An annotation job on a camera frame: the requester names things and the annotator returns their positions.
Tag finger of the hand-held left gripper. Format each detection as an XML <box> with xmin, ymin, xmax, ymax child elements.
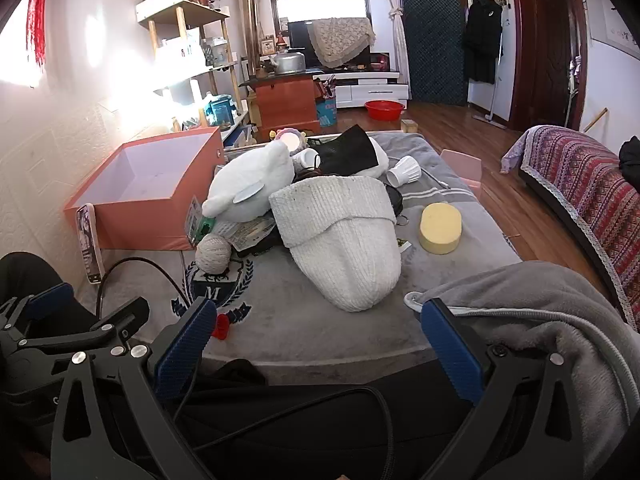
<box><xmin>15</xmin><ymin>296</ymin><xmax>151</xmax><ymax>361</ymax></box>
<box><xmin>0</xmin><ymin>282</ymin><xmax>75</xmax><ymax>342</ymax></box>

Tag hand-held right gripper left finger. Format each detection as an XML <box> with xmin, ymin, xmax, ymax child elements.
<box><xmin>50</xmin><ymin>296</ymin><xmax>221</xmax><ymax>480</ymax></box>

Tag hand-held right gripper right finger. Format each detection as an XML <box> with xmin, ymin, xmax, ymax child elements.
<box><xmin>419</xmin><ymin>297</ymin><xmax>593</xmax><ymax>480</ymax></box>

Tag beige yarn ball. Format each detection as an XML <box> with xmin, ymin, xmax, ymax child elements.
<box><xmin>195</xmin><ymin>235</ymin><xmax>233</xmax><ymax>276</ymax></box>

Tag pink cardboard box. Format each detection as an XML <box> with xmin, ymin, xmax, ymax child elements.
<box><xmin>64</xmin><ymin>126</ymin><xmax>226</xmax><ymax>252</ymax></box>

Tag yellow sponge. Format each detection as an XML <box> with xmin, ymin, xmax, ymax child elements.
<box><xmin>419</xmin><ymin>202</ymin><xmax>462</xmax><ymax>255</ymax></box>

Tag white knit hat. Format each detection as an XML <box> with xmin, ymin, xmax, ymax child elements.
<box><xmin>269</xmin><ymin>176</ymin><xmax>403</xmax><ymax>312</ymax></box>

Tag white plush toy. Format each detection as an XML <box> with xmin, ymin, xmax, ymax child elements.
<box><xmin>201</xmin><ymin>139</ymin><xmax>296</xmax><ymax>223</ymax></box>

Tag white ribbed cup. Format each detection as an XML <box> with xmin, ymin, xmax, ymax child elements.
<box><xmin>386</xmin><ymin>155</ymin><xmax>420</xmax><ymax>187</ymax></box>

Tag black cloth with green mesh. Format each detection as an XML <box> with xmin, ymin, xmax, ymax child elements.
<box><xmin>312</xmin><ymin>124</ymin><xmax>381</xmax><ymax>177</ymax></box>

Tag phone with printed case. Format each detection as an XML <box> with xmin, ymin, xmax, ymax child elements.
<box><xmin>75</xmin><ymin>203</ymin><xmax>105</xmax><ymax>285</ymax></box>

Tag grey crest blanket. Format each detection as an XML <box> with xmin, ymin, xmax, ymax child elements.
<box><xmin>95</xmin><ymin>132</ymin><xmax>523</xmax><ymax>386</ymax></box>

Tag flat printed packet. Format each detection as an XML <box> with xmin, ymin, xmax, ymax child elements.
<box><xmin>227</xmin><ymin>217</ymin><xmax>278</xmax><ymax>253</ymax></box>

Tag person's black pants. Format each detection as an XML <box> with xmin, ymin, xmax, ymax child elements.
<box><xmin>0</xmin><ymin>252</ymin><xmax>481</xmax><ymax>480</ymax></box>

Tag black pouch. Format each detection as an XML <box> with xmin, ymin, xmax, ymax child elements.
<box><xmin>382</xmin><ymin>184</ymin><xmax>406</xmax><ymax>217</ymax></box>

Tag patterned sofa cover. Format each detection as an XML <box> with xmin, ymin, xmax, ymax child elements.
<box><xmin>501</xmin><ymin>125</ymin><xmax>640</xmax><ymax>331</ymax></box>

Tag blue jar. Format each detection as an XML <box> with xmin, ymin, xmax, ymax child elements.
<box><xmin>205</xmin><ymin>94</ymin><xmax>236</xmax><ymax>127</ymax></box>

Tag flower shaped toy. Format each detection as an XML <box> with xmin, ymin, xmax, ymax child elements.
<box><xmin>270</xmin><ymin>127</ymin><xmax>307</xmax><ymax>153</ymax></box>

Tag red plastic basin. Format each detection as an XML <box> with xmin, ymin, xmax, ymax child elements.
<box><xmin>364</xmin><ymin>100</ymin><xmax>405</xmax><ymax>121</ymax></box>

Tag mop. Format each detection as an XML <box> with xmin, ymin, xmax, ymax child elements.
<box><xmin>472</xmin><ymin>35</ymin><xmax>511</xmax><ymax>128</ymax></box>

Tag orange wooden cabinet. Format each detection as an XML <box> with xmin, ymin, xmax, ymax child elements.
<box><xmin>240</xmin><ymin>72</ymin><xmax>323</xmax><ymax>143</ymax></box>

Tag black item on sofa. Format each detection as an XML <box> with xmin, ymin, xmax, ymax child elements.
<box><xmin>618</xmin><ymin>136</ymin><xmax>640</xmax><ymax>186</ymax></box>

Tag red hanging decoration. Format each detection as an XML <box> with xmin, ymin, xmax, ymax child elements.
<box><xmin>27</xmin><ymin>0</ymin><xmax>51</xmax><ymax>68</ymax></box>

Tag blue cardboard box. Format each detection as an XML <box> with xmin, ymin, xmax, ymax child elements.
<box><xmin>316</xmin><ymin>96</ymin><xmax>338</xmax><ymax>128</ymax></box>

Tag wooden stick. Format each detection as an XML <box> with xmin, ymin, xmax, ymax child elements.
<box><xmin>582</xmin><ymin>107</ymin><xmax>608</xmax><ymax>133</ymax></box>

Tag white television stand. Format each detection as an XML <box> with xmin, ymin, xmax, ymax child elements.
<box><xmin>312</xmin><ymin>71</ymin><xmax>411</xmax><ymax>108</ymax></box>

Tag wooden shelf rack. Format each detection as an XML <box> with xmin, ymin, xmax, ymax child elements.
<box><xmin>135</xmin><ymin>0</ymin><xmax>251</xmax><ymax>136</ymax></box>

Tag metal kettle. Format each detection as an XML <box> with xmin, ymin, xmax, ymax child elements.
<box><xmin>262</xmin><ymin>50</ymin><xmax>307</xmax><ymax>77</ymax></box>

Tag black jacket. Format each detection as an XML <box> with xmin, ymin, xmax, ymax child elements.
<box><xmin>462</xmin><ymin>0</ymin><xmax>503</xmax><ymax>85</ymax></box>

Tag dark quilted door curtain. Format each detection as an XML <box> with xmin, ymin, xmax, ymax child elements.
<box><xmin>397</xmin><ymin>0</ymin><xmax>473</xmax><ymax>107</ymax></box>

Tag dark wooden door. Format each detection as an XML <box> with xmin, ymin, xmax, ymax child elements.
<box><xmin>507</xmin><ymin>0</ymin><xmax>588</xmax><ymax>133</ymax></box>

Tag black television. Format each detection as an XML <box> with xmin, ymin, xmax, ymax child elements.
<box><xmin>287</xmin><ymin>19</ymin><xmax>373</xmax><ymax>70</ymax></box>

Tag white curtain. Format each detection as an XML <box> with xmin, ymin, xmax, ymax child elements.
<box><xmin>375</xmin><ymin>0</ymin><xmax>412</xmax><ymax>101</ymax></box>

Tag beige lace cloth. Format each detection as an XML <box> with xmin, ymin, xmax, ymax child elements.
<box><xmin>306</xmin><ymin>17</ymin><xmax>377</xmax><ymax>68</ymax></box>

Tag black cable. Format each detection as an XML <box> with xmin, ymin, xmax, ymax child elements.
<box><xmin>170</xmin><ymin>360</ymin><xmax>396</xmax><ymax>480</ymax></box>
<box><xmin>95</xmin><ymin>256</ymin><xmax>193</xmax><ymax>321</ymax></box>

